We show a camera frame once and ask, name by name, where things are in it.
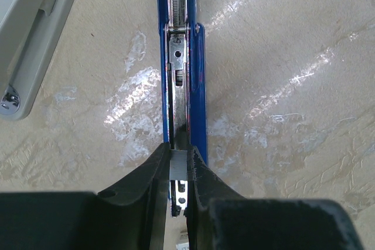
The silver black stapler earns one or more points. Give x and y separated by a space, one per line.
30 31

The silver staple strip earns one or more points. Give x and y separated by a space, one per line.
178 165

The blue black stapler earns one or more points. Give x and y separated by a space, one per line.
182 42

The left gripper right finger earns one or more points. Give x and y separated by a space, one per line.
220 218

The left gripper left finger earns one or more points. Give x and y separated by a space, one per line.
130 214

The white staple box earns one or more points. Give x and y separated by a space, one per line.
183 241

